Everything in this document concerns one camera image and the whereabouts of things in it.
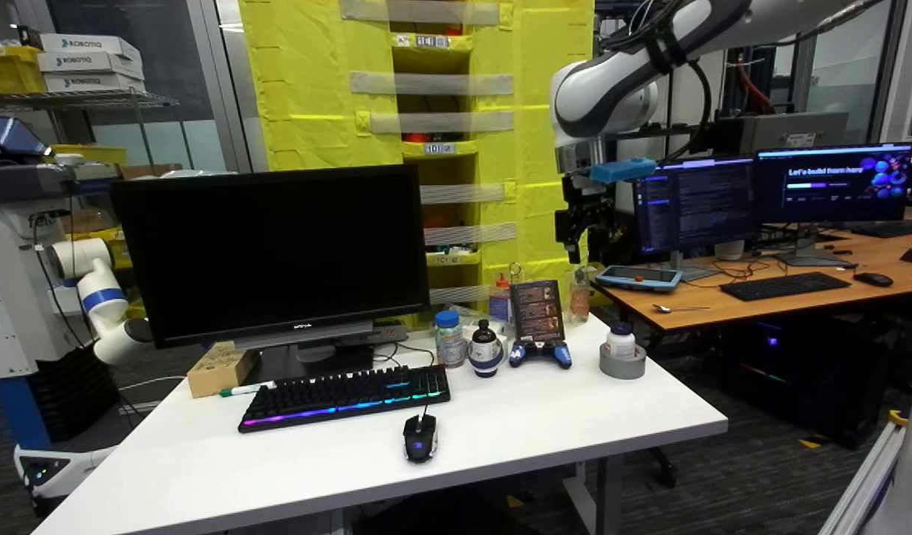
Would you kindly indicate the clear jar with blue lid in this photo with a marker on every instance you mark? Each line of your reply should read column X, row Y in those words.
column 450, row 339

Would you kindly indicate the clear jar with brown contents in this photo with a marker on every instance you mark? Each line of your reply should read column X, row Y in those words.
column 582, row 302

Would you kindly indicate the black computer mouse blue light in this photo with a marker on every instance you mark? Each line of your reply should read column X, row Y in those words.
column 420, row 434

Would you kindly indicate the black computer monitor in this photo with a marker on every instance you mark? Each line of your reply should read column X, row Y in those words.
column 270, row 249

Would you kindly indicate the white base with black top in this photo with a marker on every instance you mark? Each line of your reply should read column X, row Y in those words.
column 56, row 469

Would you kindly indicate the yellow shelf unit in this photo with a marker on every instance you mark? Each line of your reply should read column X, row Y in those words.
column 315, row 91

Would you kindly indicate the grey metal frame rail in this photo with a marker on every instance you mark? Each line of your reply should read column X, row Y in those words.
column 866, row 485

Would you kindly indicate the monitor showing code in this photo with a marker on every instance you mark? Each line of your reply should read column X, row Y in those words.
column 697, row 204

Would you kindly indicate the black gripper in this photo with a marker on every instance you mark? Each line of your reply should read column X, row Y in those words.
column 582, row 209

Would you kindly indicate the white bottle with blue cap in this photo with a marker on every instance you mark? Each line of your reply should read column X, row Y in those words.
column 621, row 342

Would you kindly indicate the clear bottle with orange cap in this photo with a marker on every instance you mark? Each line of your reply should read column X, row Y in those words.
column 499, row 302

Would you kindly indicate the grey masking tape roll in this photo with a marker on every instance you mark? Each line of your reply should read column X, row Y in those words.
column 621, row 366

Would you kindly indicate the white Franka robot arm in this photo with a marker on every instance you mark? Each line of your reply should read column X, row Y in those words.
column 634, row 79

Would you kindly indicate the green white marker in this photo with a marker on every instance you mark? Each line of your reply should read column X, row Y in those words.
column 238, row 390

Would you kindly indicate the black computer tower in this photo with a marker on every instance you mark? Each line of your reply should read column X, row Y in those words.
column 820, row 375

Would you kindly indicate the plain black keyboard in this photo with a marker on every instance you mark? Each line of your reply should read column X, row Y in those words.
column 783, row 286

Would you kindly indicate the small cardboard box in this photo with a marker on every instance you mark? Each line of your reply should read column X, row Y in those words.
column 217, row 371

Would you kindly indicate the dark bottle with white label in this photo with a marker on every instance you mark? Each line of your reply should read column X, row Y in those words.
column 484, row 351

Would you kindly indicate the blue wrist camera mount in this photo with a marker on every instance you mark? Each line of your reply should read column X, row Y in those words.
column 621, row 170

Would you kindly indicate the black backlit keyboard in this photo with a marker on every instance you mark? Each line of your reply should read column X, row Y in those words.
column 345, row 393

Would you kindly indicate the wooden desk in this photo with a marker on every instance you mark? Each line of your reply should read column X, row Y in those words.
column 820, row 261

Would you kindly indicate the dark framed picture card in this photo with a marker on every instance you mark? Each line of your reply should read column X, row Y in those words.
column 539, row 311

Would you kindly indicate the stacked white cardboard boxes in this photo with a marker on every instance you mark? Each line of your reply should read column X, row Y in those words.
column 89, row 63

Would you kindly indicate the plain black mouse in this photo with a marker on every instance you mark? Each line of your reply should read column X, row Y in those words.
column 873, row 281

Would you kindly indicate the white robot with blue stripe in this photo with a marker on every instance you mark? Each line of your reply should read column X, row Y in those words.
column 24, row 299

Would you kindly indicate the blue grey teach pendant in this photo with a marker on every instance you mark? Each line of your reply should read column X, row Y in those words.
column 636, row 278

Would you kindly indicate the yellow storage bin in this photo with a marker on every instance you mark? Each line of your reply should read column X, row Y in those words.
column 9, row 73

